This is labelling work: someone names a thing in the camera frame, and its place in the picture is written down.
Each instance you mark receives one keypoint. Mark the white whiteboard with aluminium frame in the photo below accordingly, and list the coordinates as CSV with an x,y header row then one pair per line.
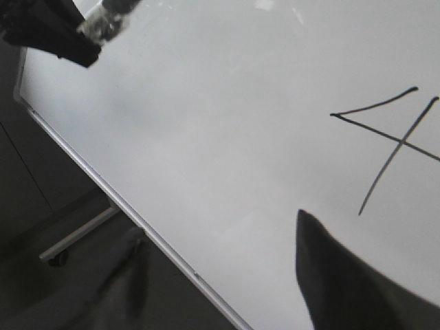
x,y
212,123

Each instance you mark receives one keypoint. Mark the black cloth eraser with clip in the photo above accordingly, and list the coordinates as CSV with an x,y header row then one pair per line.
x,y
58,27

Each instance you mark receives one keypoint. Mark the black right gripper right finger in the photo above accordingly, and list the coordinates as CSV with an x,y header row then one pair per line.
x,y
341,291

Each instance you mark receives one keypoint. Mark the grey whiteboard stand leg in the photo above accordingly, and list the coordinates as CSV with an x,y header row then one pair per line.
x,y
79,233

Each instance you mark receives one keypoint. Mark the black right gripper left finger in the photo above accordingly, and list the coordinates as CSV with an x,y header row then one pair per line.
x,y
119,301

